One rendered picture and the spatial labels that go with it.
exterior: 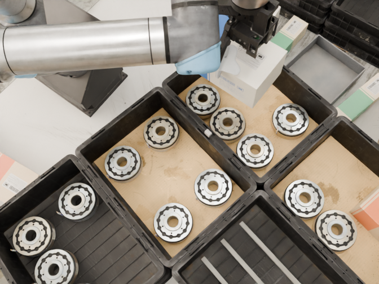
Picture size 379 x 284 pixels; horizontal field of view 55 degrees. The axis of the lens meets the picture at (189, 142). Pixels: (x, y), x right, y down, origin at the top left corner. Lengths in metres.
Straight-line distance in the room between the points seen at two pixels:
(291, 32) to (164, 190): 0.72
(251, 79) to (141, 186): 0.45
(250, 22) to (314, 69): 0.67
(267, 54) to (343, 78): 0.58
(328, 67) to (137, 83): 0.67
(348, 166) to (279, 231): 0.27
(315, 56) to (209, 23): 0.86
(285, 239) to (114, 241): 0.45
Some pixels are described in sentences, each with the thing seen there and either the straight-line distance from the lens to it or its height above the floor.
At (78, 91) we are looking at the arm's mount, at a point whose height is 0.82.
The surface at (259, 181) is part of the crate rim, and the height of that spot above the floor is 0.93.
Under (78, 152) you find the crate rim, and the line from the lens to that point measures 1.01.
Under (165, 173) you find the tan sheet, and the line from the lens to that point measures 1.05.
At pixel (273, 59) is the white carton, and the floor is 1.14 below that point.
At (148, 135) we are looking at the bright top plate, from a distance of 1.06.
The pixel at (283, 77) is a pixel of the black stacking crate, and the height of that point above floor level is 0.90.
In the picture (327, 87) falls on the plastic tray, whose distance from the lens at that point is 1.35.
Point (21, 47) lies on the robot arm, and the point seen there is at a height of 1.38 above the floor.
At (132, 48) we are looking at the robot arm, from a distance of 0.59.
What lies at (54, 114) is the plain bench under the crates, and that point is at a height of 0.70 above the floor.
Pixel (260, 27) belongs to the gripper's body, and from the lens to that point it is 0.72.
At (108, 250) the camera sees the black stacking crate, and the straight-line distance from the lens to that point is 1.04.
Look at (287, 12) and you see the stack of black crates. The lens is 2.04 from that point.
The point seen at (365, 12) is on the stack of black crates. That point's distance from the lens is 2.04.
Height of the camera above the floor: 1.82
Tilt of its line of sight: 68 degrees down
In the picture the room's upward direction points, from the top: 9 degrees counter-clockwise
